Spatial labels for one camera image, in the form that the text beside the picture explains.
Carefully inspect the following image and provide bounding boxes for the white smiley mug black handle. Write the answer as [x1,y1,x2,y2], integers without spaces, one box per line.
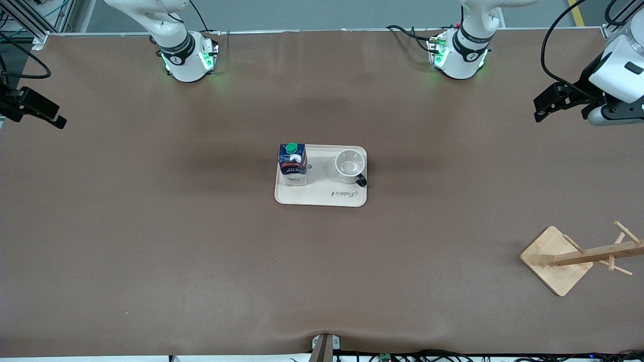
[335,149,368,188]

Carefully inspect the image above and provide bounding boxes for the blue milk carton green cap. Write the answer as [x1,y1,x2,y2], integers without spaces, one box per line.
[278,142,308,187]

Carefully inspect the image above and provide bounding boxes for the cream rabbit print tray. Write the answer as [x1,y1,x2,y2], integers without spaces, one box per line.
[274,144,368,207]

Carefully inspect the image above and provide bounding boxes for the wooden mug rack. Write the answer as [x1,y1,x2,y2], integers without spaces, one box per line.
[519,220,644,297]

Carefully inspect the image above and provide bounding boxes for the brown table mat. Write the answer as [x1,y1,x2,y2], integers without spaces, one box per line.
[0,30,644,357]

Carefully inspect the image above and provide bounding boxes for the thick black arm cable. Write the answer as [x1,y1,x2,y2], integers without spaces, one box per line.
[0,30,52,79]
[540,0,609,99]

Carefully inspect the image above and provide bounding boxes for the aluminium frame profile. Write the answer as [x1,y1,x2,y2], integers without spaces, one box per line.
[0,0,76,51]
[601,0,644,41]

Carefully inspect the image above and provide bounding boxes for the black base cable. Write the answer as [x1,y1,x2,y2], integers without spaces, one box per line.
[386,24,438,53]
[189,0,222,46]

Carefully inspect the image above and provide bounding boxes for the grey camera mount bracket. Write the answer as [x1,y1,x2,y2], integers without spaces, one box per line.
[308,333,341,362]

